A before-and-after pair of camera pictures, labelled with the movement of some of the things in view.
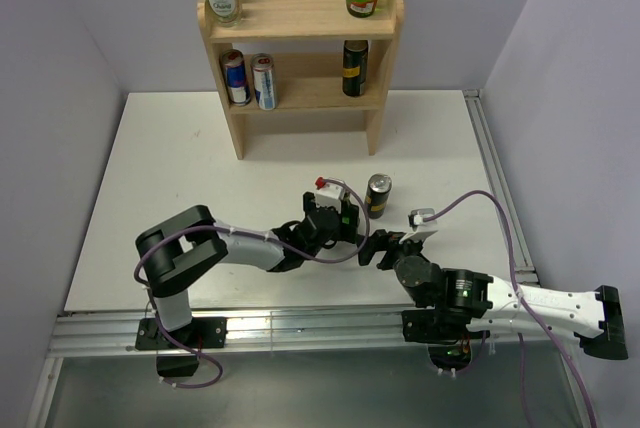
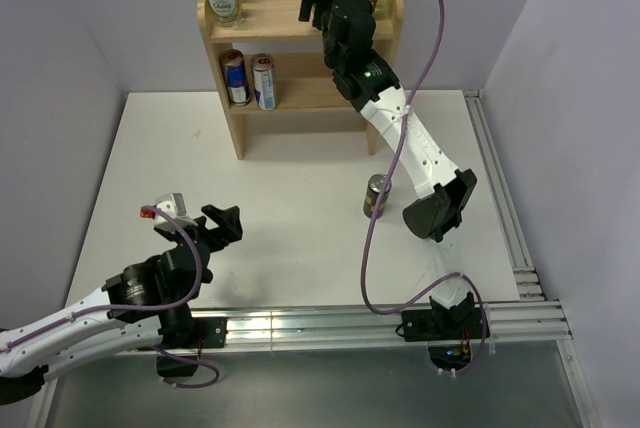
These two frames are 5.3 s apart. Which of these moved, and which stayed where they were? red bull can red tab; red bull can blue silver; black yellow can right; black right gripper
Moved: black right gripper
Stayed: black yellow can right; red bull can blue silver; red bull can red tab
